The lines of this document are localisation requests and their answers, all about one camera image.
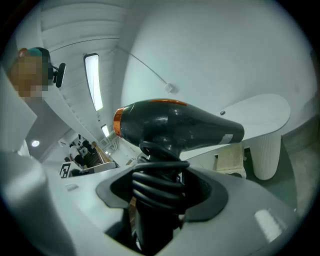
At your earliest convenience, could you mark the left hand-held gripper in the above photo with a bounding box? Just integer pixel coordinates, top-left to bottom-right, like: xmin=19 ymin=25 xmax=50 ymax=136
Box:
xmin=59 ymin=161 xmax=83 ymax=179

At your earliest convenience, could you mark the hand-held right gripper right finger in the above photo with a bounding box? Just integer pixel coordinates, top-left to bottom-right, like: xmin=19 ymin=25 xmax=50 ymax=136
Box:
xmin=154 ymin=166 xmax=300 ymax=256

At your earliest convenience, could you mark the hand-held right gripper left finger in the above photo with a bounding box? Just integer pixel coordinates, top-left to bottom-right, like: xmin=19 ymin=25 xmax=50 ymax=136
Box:
xmin=0 ymin=150 xmax=138 ymax=256

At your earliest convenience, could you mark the black orange hair dryer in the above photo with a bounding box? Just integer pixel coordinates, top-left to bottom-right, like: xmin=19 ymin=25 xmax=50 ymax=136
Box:
xmin=113 ymin=98 xmax=245 ymax=255

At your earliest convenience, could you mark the white rounded table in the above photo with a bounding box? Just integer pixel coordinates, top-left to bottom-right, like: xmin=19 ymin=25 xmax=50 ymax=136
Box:
xmin=186 ymin=93 xmax=292 ymax=181

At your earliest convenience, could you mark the person's white t-shirt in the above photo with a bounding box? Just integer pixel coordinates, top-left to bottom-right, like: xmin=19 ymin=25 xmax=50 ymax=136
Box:
xmin=0 ymin=62 xmax=38 ymax=156

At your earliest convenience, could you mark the long ceiling light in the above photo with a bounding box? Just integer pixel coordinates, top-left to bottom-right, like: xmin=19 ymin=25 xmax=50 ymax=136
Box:
xmin=83 ymin=52 xmax=104 ymax=112

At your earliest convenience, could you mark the person's head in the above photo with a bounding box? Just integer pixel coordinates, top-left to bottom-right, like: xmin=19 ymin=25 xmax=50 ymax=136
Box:
xmin=9 ymin=47 xmax=55 ymax=102

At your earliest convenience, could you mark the black head-mounted camera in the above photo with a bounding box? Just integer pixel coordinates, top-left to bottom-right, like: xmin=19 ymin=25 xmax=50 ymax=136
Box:
xmin=51 ymin=62 xmax=67 ymax=89

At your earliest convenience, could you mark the white cable conduit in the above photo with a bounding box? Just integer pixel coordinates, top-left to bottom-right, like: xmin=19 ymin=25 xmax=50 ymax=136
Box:
xmin=114 ymin=45 xmax=167 ymax=86

